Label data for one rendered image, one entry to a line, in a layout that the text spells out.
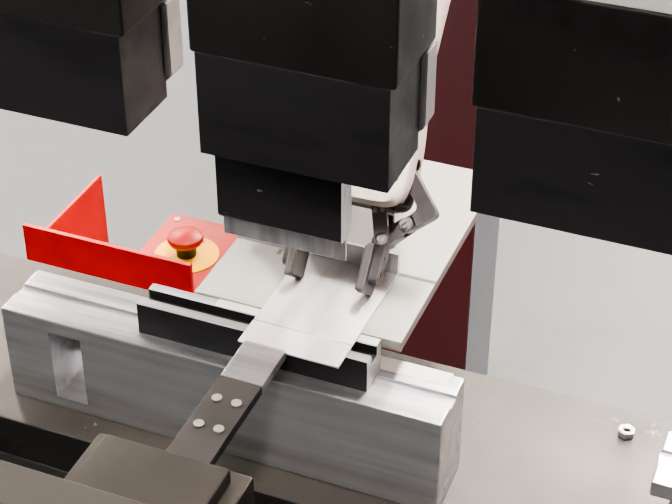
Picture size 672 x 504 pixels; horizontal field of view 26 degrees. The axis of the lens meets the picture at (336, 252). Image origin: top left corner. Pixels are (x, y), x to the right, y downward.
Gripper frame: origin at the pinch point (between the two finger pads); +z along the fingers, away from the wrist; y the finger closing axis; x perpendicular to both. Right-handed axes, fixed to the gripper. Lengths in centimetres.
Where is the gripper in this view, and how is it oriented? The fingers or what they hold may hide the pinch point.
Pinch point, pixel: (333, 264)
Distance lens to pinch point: 118.0
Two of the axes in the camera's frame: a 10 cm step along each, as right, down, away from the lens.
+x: 2.8, 1.1, 9.5
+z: -2.4, 9.7, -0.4
